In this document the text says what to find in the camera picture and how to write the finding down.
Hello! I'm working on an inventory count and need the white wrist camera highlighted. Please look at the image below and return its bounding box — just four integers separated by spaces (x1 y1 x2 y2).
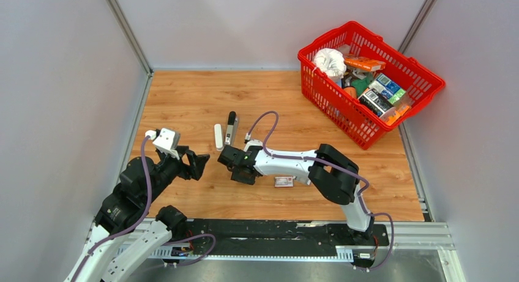
244 133 263 152
145 128 181 160

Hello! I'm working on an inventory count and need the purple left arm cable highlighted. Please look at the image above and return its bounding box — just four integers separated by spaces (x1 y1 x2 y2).
69 136 217 282

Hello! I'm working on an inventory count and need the white stapler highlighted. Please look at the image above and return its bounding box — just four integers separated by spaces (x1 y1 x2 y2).
214 124 224 151

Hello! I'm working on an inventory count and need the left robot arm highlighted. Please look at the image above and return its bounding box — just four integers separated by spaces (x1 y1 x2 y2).
66 146 210 281

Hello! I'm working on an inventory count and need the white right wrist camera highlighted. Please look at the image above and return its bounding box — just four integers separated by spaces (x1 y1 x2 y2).
244 133 263 152

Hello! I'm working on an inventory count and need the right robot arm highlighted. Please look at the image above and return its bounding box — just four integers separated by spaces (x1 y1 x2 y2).
217 142 375 245

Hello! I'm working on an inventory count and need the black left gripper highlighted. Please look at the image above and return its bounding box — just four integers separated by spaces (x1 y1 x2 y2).
144 145 211 204

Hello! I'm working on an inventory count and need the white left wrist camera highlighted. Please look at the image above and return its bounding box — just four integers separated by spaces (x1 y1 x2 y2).
145 128 181 160

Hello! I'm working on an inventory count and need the white crumpled bag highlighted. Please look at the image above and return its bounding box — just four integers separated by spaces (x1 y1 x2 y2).
312 48 347 82

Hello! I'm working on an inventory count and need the black white box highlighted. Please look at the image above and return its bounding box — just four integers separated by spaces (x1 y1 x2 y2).
358 89 396 118

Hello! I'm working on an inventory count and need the red white staple box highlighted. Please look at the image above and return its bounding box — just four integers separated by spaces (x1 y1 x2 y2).
274 176 294 188

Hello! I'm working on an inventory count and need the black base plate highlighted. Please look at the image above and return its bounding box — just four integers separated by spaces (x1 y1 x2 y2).
172 218 390 257

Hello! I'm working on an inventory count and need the grey stapler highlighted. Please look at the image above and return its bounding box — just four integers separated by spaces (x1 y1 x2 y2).
224 111 239 146

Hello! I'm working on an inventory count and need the orange box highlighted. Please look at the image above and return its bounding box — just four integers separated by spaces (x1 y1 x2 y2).
345 54 386 72

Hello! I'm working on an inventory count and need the blue green box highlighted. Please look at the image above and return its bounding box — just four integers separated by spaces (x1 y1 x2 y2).
368 73 406 105

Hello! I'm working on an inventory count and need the red plastic basket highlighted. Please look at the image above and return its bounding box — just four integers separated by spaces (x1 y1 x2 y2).
297 21 446 150

